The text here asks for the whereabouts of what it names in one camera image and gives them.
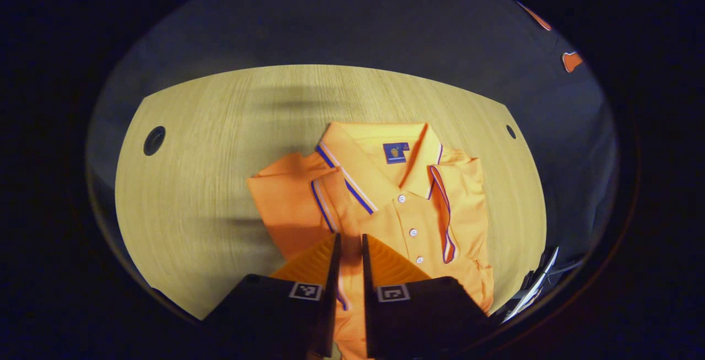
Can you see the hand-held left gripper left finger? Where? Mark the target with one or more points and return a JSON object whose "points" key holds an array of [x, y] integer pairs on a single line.
{"points": [[308, 321]]}

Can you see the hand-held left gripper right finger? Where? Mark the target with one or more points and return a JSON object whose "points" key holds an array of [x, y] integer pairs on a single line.
{"points": [[396, 321]]}

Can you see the orange T-shirt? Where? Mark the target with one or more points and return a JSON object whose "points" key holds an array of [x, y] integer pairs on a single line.
{"points": [[418, 206]]}

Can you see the black round table grommet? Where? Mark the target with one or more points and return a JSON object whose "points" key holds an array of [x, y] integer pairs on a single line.
{"points": [[154, 140], [510, 131]]}

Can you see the black backdrop cloth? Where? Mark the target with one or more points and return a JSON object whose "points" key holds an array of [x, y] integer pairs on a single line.
{"points": [[358, 18]]}

